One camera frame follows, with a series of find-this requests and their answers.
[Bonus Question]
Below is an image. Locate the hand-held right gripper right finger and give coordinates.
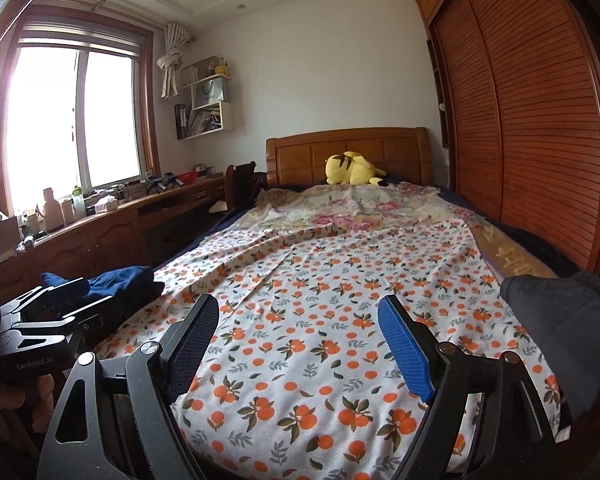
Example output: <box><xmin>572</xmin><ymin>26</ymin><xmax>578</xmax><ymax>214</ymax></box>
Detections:
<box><xmin>377</xmin><ymin>294</ymin><xmax>561</xmax><ymax>480</ymax></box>

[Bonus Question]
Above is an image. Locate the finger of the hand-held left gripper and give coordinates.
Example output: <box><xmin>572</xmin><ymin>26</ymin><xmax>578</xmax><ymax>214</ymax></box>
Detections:
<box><xmin>10</xmin><ymin>294</ymin><xmax>117</xmax><ymax>335</ymax></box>
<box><xmin>0</xmin><ymin>272</ymin><xmax>91</xmax><ymax>312</ymax></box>

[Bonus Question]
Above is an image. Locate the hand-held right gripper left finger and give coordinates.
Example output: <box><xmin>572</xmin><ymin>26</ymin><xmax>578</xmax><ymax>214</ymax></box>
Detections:
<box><xmin>39</xmin><ymin>293</ymin><xmax>221</xmax><ymax>480</ymax></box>

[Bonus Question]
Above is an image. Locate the navy blue blazer jacket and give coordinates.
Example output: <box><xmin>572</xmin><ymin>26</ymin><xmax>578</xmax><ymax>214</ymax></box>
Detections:
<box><xmin>82</xmin><ymin>265</ymin><xmax>167</xmax><ymax>311</ymax></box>

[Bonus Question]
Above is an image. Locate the person's left hand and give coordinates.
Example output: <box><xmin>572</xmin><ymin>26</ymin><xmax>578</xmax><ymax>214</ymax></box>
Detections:
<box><xmin>0</xmin><ymin>372</ymin><xmax>56</xmax><ymax>426</ymax></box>

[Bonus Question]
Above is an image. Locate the black garment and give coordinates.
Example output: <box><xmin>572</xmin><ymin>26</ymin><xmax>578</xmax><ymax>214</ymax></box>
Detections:
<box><xmin>87</xmin><ymin>287</ymin><xmax>167</xmax><ymax>343</ymax></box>

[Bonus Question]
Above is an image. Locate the long wooden desk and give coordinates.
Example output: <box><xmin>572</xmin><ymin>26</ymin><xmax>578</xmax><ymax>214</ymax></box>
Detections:
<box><xmin>0</xmin><ymin>172</ymin><xmax>228</xmax><ymax>291</ymax></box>

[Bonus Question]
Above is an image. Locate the beige bottle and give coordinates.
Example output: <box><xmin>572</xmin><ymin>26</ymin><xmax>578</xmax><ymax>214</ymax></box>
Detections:
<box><xmin>41</xmin><ymin>187</ymin><xmax>66</xmax><ymax>233</ymax></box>

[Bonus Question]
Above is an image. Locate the orange fruit print bedsheet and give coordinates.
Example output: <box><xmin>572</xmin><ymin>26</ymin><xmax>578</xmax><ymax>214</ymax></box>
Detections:
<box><xmin>92</xmin><ymin>210</ymin><xmax>573</xmax><ymax>480</ymax></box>

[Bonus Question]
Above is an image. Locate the golden brown patterned blanket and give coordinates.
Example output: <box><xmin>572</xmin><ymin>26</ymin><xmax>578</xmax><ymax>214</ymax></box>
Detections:
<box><xmin>472</xmin><ymin>220</ymin><xmax>556</xmax><ymax>281</ymax></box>

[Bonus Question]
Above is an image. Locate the black gadget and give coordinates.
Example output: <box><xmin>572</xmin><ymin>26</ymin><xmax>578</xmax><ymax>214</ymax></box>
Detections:
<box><xmin>142</xmin><ymin>172</ymin><xmax>178</xmax><ymax>196</ymax></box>

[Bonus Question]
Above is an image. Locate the pink floral blanket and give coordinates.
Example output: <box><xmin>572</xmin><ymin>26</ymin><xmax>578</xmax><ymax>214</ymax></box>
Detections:
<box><xmin>252</xmin><ymin>180</ymin><xmax>481</xmax><ymax>241</ymax></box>

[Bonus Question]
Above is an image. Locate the dark wooden chair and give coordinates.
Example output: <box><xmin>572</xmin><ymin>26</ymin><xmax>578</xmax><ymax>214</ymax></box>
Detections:
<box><xmin>225</xmin><ymin>161</ymin><xmax>268</xmax><ymax>213</ymax></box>

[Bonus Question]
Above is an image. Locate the dark grey garment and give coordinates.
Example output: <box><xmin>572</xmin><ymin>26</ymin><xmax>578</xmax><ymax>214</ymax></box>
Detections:
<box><xmin>500</xmin><ymin>270</ymin><xmax>600</xmax><ymax>443</ymax></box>

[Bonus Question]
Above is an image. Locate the wood framed window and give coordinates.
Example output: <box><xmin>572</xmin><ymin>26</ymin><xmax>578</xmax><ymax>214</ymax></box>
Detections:
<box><xmin>0</xmin><ymin>20</ymin><xmax>156</xmax><ymax>211</ymax></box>

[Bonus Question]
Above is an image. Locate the yellow plush toy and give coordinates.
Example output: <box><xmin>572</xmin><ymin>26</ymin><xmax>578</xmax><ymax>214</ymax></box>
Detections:
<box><xmin>325</xmin><ymin>151</ymin><xmax>388</xmax><ymax>187</ymax></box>

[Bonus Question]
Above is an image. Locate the row of books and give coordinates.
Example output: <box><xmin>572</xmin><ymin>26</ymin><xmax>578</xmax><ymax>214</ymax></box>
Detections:
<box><xmin>176</xmin><ymin>104</ymin><xmax>221</xmax><ymax>137</ymax></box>

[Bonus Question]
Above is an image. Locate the wooden bed headboard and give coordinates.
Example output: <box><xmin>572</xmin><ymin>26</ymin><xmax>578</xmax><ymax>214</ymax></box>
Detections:
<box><xmin>266</xmin><ymin>127</ymin><xmax>433</xmax><ymax>192</ymax></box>

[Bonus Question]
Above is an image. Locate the white paper bag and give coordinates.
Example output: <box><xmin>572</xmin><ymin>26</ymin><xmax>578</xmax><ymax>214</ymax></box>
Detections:
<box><xmin>192</xmin><ymin>76</ymin><xmax>228</xmax><ymax>110</ymax></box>

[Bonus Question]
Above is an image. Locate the tied cream curtain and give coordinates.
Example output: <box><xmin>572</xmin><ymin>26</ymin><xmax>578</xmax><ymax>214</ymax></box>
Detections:
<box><xmin>156</xmin><ymin>22</ymin><xmax>195</xmax><ymax>100</ymax></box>

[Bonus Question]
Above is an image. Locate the wooden louvred wardrobe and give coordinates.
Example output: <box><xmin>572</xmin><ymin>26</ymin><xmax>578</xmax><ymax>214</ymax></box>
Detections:
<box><xmin>415</xmin><ymin>0</ymin><xmax>600</xmax><ymax>276</ymax></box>

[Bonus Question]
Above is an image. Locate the white box wall shelf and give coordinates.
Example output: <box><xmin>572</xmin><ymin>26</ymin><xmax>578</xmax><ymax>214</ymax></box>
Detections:
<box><xmin>175</xmin><ymin>101</ymin><xmax>236</xmax><ymax>141</ymax></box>

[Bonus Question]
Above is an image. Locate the white upper wall shelf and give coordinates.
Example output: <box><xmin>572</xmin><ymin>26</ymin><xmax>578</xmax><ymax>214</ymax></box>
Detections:
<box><xmin>180</xmin><ymin>56</ymin><xmax>232</xmax><ymax>87</ymax></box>

